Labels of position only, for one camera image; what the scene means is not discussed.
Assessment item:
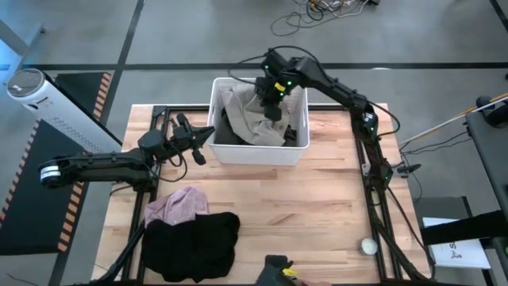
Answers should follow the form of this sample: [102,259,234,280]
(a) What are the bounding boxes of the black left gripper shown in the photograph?
[171,114,216,150]

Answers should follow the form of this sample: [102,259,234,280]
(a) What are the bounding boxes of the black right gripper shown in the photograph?
[256,73,297,122]

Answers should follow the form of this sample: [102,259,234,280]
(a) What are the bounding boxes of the grey beige garment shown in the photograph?
[217,82,291,147]

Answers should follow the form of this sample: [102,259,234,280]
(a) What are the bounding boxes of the white perforated plastic laundry basket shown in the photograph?
[206,76,311,167]

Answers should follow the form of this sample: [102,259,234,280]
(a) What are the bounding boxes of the pale pink garment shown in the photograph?
[144,185,210,228]

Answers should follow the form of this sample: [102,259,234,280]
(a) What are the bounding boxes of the large black garment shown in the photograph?
[140,211,241,284]

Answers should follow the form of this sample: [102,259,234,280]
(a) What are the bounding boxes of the small black striped-edge floor mat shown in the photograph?
[53,71,114,120]

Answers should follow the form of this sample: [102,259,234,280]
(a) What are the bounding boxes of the white tower air purifier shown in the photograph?
[6,68,122,154]

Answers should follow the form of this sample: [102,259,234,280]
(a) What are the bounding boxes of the black table clamp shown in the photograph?
[396,162,422,176]

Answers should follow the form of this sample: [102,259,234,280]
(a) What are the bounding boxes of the black device with yellow label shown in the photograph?
[256,253,305,286]

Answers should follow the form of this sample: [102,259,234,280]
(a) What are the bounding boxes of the small white ball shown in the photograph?
[360,237,379,257]

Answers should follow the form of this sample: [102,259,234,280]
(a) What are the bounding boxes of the thin white rod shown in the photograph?
[398,95,508,145]

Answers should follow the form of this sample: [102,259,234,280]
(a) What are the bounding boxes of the large black striped-edge floor mat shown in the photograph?
[0,118,96,255]

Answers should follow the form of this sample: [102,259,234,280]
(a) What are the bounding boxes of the black flat beam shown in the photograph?
[419,209,508,246]

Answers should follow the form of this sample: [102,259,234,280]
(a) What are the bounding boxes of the black desk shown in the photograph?
[464,105,508,239]

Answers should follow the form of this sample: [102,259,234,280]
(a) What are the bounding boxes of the black round device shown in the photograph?
[475,95,508,128]

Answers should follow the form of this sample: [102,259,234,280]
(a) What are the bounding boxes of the white paper sheet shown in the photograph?
[421,216,492,270]

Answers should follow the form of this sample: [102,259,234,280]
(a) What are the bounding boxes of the black aluminium table frame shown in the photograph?
[94,103,433,286]

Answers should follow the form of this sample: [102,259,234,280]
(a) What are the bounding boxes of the tangled floor cables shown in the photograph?
[269,0,382,37]

